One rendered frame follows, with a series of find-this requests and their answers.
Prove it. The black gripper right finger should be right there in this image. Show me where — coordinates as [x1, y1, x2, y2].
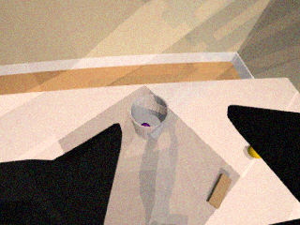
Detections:
[227, 104, 300, 203]

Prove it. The grey cylinder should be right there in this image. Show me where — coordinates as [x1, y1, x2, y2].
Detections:
[129, 94, 169, 141]

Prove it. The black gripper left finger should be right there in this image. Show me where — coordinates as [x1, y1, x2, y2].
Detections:
[0, 123, 122, 225]

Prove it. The yellow ball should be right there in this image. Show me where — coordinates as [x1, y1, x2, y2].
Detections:
[248, 146, 261, 158]

